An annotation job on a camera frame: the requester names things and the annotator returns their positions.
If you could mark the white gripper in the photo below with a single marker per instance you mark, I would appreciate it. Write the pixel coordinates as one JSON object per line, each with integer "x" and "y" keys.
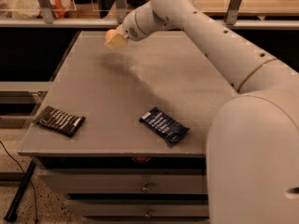
{"x": 131, "y": 31}

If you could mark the orange fruit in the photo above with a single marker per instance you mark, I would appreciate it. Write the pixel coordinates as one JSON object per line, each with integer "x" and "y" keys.
{"x": 110, "y": 33}

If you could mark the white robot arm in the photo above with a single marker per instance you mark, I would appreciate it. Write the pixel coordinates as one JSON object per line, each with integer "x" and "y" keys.
{"x": 252, "y": 146}

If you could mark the blue rxbar wrapper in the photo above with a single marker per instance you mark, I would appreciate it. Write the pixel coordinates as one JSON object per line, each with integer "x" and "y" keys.
{"x": 166, "y": 127}

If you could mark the black rxbar chocolate wrapper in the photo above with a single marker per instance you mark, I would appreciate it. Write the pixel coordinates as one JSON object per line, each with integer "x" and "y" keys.
{"x": 58, "y": 121}

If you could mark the grey drawer cabinet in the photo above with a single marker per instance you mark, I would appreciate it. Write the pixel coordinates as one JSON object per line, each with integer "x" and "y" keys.
{"x": 102, "y": 168}

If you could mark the orange white plastic bag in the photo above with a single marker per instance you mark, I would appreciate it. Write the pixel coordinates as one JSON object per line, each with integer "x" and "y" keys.
{"x": 30, "y": 9}

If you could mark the upper drawer knob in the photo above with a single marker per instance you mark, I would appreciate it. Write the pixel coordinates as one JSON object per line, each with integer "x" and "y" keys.
{"x": 145, "y": 187}

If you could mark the drawer knob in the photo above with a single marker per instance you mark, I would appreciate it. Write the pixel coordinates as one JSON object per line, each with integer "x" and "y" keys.
{"x": 145, "y": 187}
{"x": 147, "y": 214}

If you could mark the lower drawer knob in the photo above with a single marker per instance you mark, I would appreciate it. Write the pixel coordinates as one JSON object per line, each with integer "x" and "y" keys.
{"x": 147, "y": 214}

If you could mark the metal shelf frame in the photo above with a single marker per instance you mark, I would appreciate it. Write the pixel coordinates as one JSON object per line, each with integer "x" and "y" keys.
{"x": 69, "y": 13}

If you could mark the black left floor rail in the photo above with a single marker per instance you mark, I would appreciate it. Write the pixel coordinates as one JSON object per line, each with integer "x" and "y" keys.
{"x": 24, "y": 179}

